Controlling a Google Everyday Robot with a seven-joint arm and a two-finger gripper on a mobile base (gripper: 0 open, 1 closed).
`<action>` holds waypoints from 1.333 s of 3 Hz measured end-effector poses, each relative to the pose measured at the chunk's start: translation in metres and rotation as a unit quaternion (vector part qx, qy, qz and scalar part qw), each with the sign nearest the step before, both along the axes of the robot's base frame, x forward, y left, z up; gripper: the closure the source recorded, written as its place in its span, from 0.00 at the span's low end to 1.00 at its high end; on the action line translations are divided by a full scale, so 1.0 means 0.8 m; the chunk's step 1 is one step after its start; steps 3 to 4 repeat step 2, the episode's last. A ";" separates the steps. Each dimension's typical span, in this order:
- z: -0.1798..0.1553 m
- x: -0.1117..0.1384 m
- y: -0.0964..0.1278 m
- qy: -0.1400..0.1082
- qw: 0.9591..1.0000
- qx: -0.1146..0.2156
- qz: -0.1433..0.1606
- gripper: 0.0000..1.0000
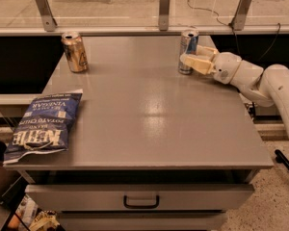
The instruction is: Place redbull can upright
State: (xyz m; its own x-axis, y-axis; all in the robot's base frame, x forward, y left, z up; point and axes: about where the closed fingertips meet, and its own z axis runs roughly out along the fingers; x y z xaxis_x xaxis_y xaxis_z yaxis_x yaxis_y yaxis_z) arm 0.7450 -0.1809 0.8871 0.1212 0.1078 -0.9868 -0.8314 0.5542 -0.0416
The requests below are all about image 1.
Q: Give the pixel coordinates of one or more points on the snack items under table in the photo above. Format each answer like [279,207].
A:
[28,216]

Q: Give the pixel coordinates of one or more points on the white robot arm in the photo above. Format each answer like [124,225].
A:
[265,87]

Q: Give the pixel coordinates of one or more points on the grey drawer with black handle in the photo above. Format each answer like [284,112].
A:
[147,197]

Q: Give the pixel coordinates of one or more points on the middle metal glass bracket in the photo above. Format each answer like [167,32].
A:
[163,18]

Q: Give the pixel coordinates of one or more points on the right metal glass bracket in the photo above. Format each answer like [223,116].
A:
[240,16]

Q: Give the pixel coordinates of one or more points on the blue kettle chips bag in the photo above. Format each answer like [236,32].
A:
[45,126]

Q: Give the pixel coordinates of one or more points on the metal glass bracket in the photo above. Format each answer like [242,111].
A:
[240,16]
[163,18]
[47,19]

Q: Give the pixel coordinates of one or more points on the blue silver redbull can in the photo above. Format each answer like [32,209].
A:
[188,45]

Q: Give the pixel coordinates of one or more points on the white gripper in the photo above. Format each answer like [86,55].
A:
[226,66]

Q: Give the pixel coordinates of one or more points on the left metal glass bracket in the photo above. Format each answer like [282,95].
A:
[47,19]

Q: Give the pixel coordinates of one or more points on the gold beverage can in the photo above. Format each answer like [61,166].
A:
[75,52]

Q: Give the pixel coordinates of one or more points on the lower grey drawer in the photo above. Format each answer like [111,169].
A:
[142,221]

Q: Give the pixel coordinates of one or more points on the black stand leg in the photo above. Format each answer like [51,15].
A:
[281,158]

